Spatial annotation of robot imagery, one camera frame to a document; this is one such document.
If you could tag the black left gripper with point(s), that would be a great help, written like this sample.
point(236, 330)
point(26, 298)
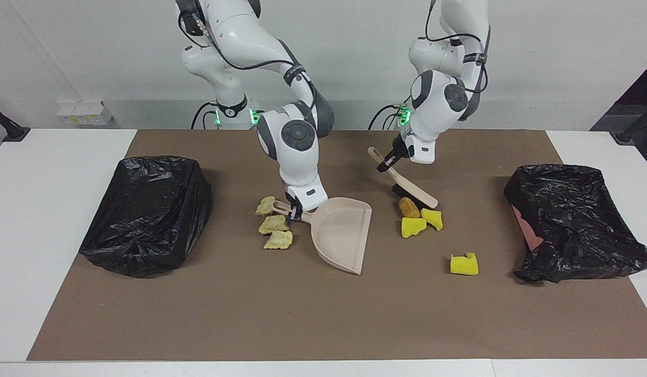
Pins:
point(399, 149)

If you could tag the white wall socket box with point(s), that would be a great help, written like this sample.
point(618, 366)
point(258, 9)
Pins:
point(82, 112)

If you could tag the dark blue panel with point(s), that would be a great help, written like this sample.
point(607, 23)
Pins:
point(637, 99)

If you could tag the black stand foot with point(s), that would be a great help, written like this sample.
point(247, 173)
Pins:
point(637, 125)
point(9, 128)

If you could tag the beige plastic dustpan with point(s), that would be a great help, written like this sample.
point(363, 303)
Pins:
point(344, 235)

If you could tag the beige hand brush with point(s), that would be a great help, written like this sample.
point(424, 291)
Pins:
point(412, 188)

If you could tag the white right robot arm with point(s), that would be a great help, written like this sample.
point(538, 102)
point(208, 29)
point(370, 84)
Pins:
point(297, 157)

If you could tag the pink bin with black bag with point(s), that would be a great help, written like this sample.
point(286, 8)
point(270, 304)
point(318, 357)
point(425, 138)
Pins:
point(574, 220)

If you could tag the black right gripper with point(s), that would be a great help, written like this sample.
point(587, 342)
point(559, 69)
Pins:
point(296, 208)

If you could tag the notched yellow sponge piece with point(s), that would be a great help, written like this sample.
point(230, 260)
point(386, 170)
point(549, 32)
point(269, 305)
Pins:
point(464, 266)

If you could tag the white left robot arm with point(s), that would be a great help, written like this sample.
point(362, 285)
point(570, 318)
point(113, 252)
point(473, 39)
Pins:
point(438, 99)

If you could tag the brown table mat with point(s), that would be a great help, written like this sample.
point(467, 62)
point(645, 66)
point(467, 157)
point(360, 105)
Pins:
point(250, 314)

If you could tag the pale beige sponge chunk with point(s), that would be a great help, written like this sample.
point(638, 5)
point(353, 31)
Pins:
point(265, 206)
point(277, 240)
point(274, 224)

